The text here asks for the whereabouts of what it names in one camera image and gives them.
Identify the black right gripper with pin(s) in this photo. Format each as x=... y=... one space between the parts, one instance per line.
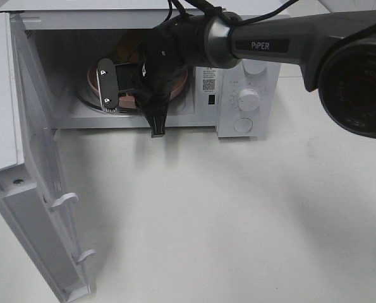
x=165 y=53

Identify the pink round plate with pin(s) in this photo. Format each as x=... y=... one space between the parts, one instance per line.
x=178 y=85

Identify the burger with lettuce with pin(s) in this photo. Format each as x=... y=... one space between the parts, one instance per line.
x=127 y=49

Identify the round white door button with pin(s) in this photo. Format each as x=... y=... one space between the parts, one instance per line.
x=243 y=125

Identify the white timer knob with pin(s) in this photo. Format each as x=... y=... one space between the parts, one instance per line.
x=248 y=100

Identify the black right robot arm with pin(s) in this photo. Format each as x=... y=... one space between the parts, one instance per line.
x=336 y=53

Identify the white warning label sticker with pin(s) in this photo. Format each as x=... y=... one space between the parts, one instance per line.
x=209 y=80

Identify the glass microwave turntable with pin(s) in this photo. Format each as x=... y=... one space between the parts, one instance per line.
x=86 y=95

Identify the upper white power knob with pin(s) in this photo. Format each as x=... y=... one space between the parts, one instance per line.
x=253 y=67

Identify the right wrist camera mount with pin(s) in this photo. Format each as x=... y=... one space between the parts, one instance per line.
x=115 y=85

